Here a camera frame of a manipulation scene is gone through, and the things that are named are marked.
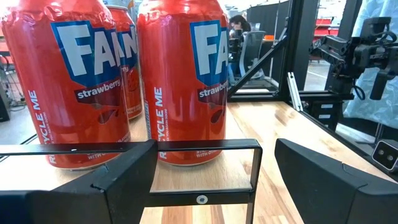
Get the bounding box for red storage bins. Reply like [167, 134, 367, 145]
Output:
[313, 17, 340, 37]

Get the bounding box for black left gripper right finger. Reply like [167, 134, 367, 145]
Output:
[275, 138, 398, 224]

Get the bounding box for grey office chair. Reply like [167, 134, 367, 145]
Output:
[239, 30, 268, 78]

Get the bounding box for silver metal bracket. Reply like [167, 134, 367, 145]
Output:
[286, 72, 304, 112]

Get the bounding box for black drawer unit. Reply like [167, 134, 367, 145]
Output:
[306, 99, 343, 131]

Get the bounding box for black aluminium table frame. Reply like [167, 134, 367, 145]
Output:
[226, 0, 398, 181]

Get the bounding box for translucent plastic sheet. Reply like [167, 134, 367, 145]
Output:
[343, 0, 398, 128]

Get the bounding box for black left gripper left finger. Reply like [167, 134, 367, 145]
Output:
[0, 139, 159, 224]

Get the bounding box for Fanta soda can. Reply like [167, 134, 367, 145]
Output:
[136, 0, 229, 166]
[1, 0, 131, 170]
[105, 4, 144, 121]

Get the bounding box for person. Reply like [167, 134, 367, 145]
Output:
[228, 14, 251, 40]

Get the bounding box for wooden shelf with black frame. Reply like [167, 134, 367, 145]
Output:
[0, 110, 264, 224]

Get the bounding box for small grey camera module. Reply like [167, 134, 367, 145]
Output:
[371, 139, 398, 172]

